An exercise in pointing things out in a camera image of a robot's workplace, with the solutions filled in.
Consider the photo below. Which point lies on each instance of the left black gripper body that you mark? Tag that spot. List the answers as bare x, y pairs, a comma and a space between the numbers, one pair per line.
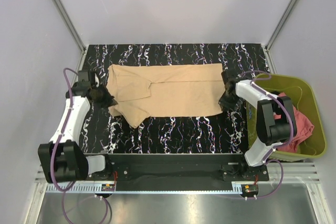
104, 98

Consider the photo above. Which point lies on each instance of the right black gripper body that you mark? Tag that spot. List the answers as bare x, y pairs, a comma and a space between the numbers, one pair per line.
228, 101

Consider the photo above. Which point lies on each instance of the beige t shirt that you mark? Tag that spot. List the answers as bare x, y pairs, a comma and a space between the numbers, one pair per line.
165, 91

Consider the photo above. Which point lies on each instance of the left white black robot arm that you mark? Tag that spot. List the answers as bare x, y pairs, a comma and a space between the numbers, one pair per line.
61, 158

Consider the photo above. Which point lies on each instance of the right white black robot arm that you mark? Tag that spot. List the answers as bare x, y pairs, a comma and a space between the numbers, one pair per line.
275, 120

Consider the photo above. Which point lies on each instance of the olive green plastic bin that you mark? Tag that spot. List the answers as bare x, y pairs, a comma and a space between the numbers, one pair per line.
303, 98

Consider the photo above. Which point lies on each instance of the pink t shirt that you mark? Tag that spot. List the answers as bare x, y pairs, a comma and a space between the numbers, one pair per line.
304, 131

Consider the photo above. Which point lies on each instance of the left small controller board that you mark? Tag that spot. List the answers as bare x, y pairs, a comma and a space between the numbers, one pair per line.
108, 187

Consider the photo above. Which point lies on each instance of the small controller board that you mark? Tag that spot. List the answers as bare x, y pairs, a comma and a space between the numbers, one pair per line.
108, 187
250, 188

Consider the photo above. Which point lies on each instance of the right small controller board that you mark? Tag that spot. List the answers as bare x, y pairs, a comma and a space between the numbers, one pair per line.
250, 188

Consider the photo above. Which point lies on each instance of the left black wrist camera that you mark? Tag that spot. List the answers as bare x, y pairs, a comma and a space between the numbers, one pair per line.
88, 77

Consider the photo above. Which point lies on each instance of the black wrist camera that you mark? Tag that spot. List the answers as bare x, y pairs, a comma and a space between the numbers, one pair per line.
229, 76
88, 77

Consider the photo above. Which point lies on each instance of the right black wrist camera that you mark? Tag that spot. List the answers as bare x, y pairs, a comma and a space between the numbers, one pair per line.
229, 76

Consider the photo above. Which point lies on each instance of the left aluminium corner post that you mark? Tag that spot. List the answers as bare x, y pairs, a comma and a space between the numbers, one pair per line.
69, 24

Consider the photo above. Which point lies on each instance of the aluminium corner post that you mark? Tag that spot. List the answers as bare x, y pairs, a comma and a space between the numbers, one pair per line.
284, 18
69, 24

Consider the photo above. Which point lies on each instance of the aluminium frame rail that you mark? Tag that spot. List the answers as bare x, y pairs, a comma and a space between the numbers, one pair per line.
286, 173

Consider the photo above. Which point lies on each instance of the right aluminium corner post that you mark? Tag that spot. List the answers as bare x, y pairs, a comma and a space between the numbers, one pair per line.
284, 18

